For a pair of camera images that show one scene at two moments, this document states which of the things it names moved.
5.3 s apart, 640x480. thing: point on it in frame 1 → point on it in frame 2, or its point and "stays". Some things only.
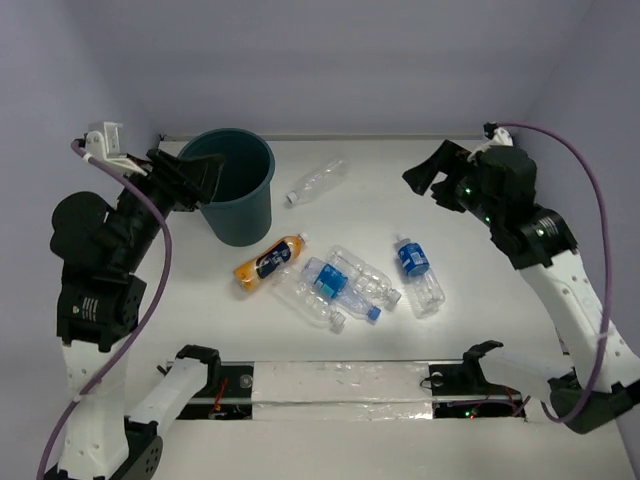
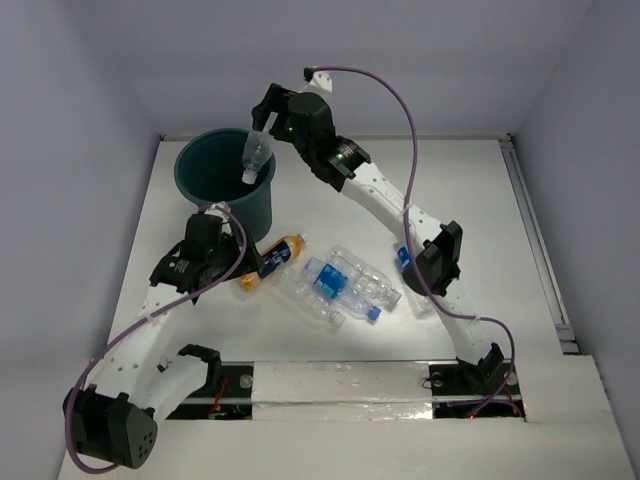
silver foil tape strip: [341, 391] stays
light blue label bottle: [336, 286] stays
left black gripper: [176, 178] → [248, 255]
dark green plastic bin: [239, 211] stays
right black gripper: [450, 156] → [275, 100]
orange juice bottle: [268, 262] stays
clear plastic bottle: [320, 179] → [257, 151]
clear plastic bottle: [362, 278] stays
